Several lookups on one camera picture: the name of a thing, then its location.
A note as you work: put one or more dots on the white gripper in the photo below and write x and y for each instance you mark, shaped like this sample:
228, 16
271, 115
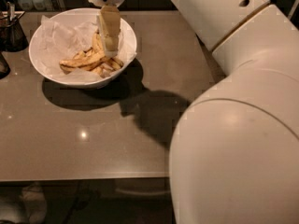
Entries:
109, 23

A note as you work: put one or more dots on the large spotted banana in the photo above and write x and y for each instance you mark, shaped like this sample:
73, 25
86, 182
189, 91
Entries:
86, 63

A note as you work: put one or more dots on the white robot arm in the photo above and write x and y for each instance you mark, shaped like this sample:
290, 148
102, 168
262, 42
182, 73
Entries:
234, 155

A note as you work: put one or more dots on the upright banana in bowl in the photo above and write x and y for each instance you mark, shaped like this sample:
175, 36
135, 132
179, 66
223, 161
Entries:
96, 42

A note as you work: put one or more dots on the white bowl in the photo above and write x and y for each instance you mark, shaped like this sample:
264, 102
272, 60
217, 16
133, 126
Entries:
127, 34

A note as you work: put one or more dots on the white paper liner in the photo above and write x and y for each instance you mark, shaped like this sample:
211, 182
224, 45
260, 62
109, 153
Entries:
59, 41

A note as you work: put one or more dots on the dark bottle background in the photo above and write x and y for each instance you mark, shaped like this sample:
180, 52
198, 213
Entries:
52, 5

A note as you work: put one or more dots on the black mesh pen holder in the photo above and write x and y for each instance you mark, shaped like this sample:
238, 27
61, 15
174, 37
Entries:
12, 37

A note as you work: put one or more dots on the dark round object left edge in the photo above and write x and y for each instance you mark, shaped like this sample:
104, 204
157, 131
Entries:
4, 67

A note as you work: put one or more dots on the drawer handle below table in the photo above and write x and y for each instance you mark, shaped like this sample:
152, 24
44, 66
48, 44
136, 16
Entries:
143, 193

